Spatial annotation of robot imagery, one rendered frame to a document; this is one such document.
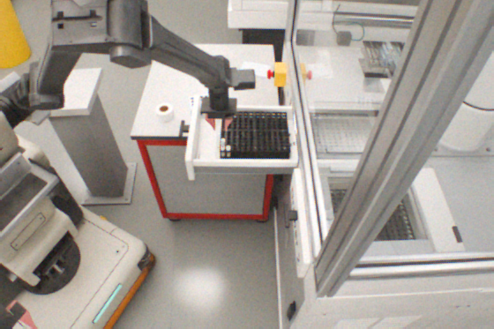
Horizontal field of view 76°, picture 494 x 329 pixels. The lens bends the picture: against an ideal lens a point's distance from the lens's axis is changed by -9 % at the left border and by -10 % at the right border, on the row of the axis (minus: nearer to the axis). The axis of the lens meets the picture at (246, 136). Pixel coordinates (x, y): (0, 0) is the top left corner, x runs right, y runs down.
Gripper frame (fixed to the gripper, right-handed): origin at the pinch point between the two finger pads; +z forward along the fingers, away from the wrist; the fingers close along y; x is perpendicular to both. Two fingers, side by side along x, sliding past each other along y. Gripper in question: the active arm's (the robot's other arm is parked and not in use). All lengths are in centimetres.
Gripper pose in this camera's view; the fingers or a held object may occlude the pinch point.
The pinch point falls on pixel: (220, 127)
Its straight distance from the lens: 106.1
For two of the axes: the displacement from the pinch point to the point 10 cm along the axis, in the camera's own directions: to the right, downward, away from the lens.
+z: -0.2, 7.0, 7.2
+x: -0.2, 7.2, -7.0
